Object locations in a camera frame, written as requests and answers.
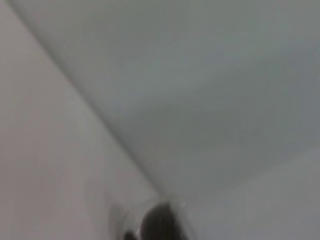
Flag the clear glass cup with handle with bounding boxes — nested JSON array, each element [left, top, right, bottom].
[[109, 194, 202, 240]]

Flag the dark coffee beans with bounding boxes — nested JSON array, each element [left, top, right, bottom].
[[123, 202, 187, 240]]

